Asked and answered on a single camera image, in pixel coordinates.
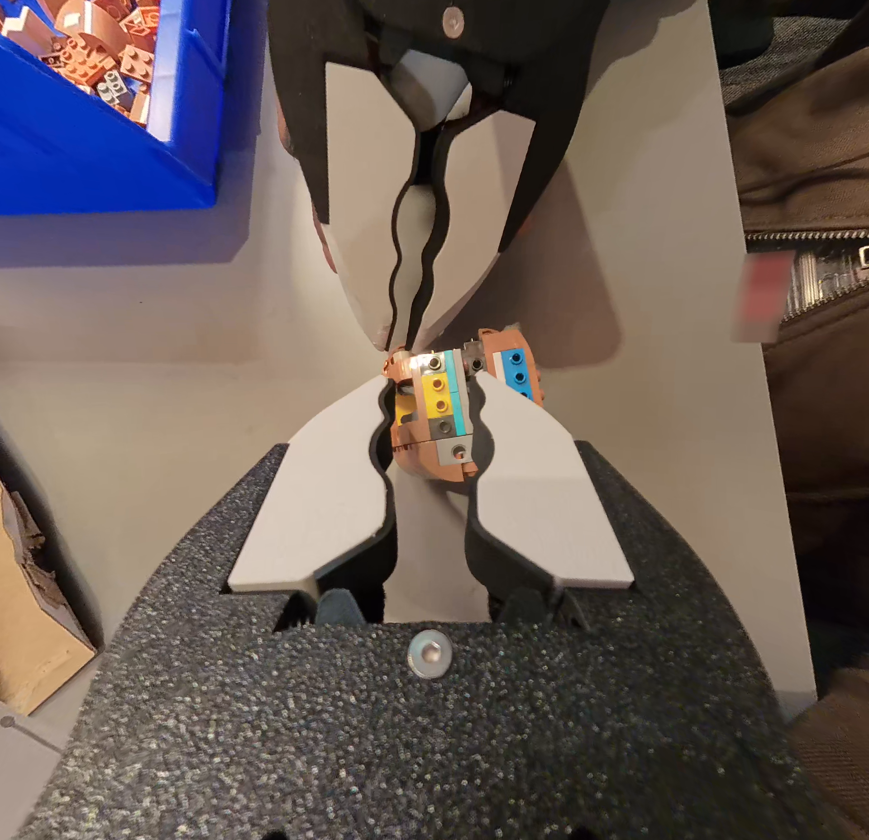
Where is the pile of brown toy bricks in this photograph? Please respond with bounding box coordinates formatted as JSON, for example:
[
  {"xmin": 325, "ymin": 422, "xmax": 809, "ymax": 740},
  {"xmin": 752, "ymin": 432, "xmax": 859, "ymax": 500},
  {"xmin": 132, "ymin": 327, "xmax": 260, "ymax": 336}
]
[{"xmin": 0, "ymin": 0, "xmax": 167, "ymax": 124}]

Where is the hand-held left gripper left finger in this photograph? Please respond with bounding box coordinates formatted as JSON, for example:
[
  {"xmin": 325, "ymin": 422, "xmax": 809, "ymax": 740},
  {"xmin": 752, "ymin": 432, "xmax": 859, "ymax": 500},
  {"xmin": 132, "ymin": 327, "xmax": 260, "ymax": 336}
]
[{"xmin": 226, "ymin": 375, "xmax": 399, "ymax": 626}]

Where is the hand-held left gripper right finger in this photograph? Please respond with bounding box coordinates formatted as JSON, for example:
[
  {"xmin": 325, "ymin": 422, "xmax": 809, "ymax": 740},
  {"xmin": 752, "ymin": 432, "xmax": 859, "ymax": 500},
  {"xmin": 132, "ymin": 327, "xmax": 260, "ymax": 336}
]
[{"xmin": 466, "ymin": 365, "xmax": 636, "ymax": 626}]

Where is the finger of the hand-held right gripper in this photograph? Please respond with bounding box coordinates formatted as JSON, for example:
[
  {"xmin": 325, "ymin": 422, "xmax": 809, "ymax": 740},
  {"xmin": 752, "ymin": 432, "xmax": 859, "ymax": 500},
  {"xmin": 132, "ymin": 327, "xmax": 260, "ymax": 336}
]
[
  {"xmin": 405, "ymin": 108, "xmax": 533, "ymax": 352},
  {"xmin": 322, "ymin": 59, "xmax": 433, "ymax": 352}
]

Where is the printed cardboard box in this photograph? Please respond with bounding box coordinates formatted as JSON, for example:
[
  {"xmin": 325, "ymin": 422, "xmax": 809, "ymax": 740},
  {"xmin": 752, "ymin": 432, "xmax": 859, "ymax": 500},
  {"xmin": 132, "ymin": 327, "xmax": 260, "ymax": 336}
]
[{"xmin": 0, "ymin": 481, "xmax": 99, "ymax": 716}]

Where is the blue plastic bin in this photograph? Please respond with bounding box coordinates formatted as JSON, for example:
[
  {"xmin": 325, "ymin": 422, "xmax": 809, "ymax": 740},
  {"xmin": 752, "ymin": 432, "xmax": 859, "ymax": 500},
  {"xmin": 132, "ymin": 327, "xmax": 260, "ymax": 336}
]
[{"xmin": 0, "ymin": 0, "xmax": 234, "ymax": 217}]

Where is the colourful toy brick model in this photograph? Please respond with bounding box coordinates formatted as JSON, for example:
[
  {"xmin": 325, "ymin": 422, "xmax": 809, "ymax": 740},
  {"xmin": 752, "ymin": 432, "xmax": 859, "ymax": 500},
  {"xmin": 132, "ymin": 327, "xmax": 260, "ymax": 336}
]
[{"xmin": 381, "ymin": 325, "xmax": 547, "ymax": 481}]

